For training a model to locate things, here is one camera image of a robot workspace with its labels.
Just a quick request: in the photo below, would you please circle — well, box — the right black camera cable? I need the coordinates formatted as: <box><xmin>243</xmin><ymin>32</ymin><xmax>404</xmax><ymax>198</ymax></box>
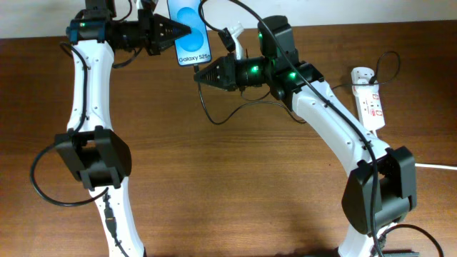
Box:
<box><xmin>198</xmin><ymin>0</ymin><xmax>446</xmax><ymax>257</ymax></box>

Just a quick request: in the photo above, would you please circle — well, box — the white wall charger plug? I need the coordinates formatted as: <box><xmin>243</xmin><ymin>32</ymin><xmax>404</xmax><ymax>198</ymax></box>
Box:
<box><xmin>351</xmin><ymin>67</ymin><xmax>374</xmax><ymax>85</ymax></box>

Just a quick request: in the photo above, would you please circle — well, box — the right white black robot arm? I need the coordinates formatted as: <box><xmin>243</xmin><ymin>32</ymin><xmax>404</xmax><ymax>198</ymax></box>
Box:
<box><xmin>194</xmin><ymin>16</ymin><xmax>417</xmax><ymax>256</ymax></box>

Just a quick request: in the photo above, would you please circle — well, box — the blue screen Galaxy smartphone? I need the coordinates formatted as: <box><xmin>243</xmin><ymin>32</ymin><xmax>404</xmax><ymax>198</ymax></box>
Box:
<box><xmin>167</xmin><ymin>0</ymin><xmax>212</xmax><ymax>66</ymax></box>

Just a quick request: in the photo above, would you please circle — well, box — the left black camera cable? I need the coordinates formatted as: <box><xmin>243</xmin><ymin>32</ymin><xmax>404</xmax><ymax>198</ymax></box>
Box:
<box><xmin>29</xmin><ymin>0</ymin><xmax>158</xmax><ymax>257</ymax></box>

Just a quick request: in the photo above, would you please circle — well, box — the white power strip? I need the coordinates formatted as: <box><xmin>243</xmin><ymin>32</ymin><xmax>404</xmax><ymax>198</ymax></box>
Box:
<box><xmin>352</xmin><ymin>85</ymin><xmax>386</xmax><ymax>131</ymax></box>

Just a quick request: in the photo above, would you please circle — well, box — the black camera cable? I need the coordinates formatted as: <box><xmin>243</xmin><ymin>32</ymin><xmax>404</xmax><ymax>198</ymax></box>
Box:
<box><xmin>29</xmin><ymin>0</ymin><xmax>158</xmax><ymax>257</ymax></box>
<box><xmin>198</xmin><ymin>0</ymin><xmax>446</xmax><ymax>257</ymax></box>

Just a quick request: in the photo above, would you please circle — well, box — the black USB charging cable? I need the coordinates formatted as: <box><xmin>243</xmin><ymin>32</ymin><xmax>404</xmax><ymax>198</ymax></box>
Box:
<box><xmin>193</xmin><ymin>51</ymin><xmax>401</xmax><ymax>126</ymax></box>

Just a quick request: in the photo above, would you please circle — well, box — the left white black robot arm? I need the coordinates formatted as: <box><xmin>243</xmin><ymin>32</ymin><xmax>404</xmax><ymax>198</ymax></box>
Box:
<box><xmin>55</xmin><ymin>1</ymin><xmax>191</xmax><ymax>256</ymax></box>

